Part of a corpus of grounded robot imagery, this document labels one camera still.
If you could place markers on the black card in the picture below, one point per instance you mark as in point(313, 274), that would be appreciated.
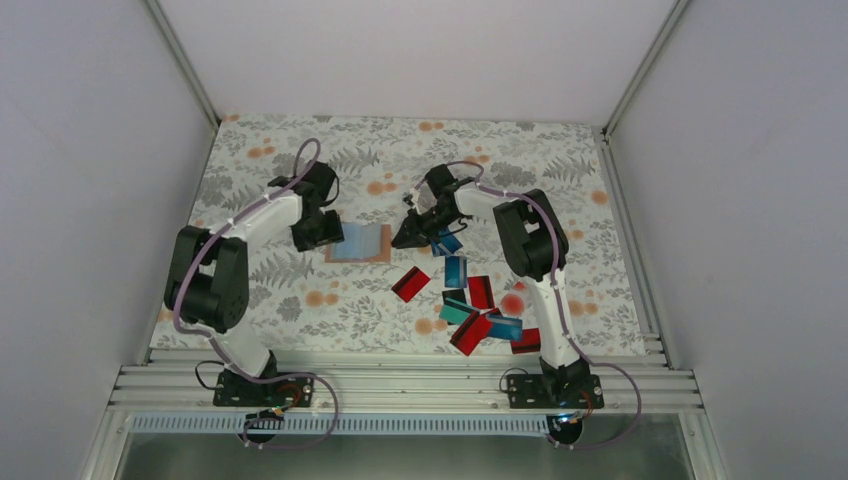
point(457, 295)

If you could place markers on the red card near wallet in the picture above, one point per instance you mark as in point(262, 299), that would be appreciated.
point(410, 284)

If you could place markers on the tan leather card holder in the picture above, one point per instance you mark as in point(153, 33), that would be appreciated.
point(362, 243)

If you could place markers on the blue card upper pile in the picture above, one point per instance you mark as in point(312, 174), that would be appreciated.
point(445, 244)

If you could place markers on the blue card middle upright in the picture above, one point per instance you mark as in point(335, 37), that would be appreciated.
point(455, 276)

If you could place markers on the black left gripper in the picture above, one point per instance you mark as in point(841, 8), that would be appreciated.
point(333, 234)

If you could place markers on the light blue card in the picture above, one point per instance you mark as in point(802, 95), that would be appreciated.
point(505, 328)

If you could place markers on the aluminium rail frame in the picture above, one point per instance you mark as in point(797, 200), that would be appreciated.
point(406, 383)

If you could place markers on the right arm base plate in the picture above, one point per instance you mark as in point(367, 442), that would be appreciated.
point(530, 392)

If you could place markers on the floral patterned table mat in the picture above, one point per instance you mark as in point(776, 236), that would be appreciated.
point(298, 301)

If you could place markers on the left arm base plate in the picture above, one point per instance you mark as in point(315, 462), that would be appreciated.
point(233, 390)

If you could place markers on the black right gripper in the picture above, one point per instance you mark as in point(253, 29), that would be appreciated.
point(417, 235)

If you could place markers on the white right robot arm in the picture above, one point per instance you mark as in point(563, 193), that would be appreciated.
point(533, 244)

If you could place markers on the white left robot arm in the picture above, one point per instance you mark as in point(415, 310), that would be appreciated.
point(207, 288)

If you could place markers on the red card centre upright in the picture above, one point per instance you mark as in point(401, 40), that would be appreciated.
point(480, 292)

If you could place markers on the perforated grey cable tray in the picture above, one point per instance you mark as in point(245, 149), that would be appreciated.
point(346, 424)

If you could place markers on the red card bottom right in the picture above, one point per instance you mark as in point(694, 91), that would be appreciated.
point(529, 342)

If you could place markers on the red card lower centre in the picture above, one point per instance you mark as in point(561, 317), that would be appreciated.
point(470, 333)

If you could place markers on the teal green card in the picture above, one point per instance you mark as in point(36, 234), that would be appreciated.
point(455, 312)

